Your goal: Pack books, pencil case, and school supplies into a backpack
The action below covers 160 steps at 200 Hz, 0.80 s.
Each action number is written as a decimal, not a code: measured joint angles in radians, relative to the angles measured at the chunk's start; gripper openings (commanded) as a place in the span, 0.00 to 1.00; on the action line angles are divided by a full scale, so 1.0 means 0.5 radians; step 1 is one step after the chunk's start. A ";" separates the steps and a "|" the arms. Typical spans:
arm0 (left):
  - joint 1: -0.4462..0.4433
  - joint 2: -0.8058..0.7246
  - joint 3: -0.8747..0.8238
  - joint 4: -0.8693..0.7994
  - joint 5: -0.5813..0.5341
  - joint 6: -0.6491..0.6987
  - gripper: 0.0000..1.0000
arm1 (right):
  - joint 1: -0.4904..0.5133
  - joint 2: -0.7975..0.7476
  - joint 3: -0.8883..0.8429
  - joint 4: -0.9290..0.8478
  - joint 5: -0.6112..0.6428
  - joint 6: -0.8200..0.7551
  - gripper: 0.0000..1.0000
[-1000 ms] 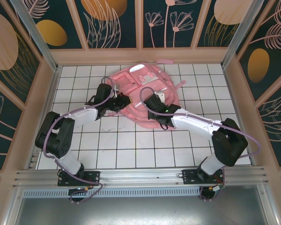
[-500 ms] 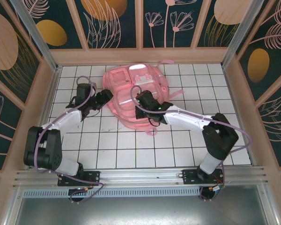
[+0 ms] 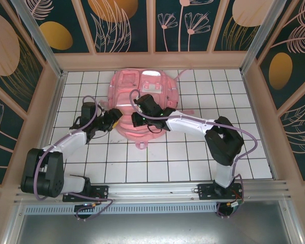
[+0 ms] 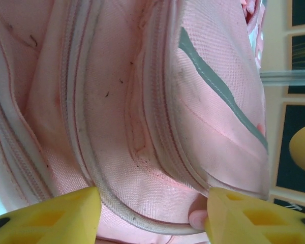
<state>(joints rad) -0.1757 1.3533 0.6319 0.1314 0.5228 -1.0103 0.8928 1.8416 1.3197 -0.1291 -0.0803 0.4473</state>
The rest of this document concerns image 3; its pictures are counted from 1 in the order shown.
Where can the pink backpack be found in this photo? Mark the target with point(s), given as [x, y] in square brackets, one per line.
[152, 86]

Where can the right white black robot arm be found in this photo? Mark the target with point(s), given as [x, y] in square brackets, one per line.
[188, 124]

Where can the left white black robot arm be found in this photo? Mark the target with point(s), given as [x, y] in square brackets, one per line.
[71, 139]

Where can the grey metal sheet panel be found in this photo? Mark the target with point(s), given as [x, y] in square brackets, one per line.
[152, 228]

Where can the small green circuit board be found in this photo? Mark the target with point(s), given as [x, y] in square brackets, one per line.
[234, 204]

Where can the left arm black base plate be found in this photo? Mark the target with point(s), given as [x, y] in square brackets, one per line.
[101, 190]

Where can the aluminium mounting rail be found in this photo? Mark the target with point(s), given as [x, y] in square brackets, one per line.
[152, 189]

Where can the aluminium frame post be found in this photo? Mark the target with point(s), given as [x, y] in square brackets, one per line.
[259, 38]
[40, 43]

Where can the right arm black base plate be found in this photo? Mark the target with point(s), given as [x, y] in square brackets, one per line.
[206, 191]

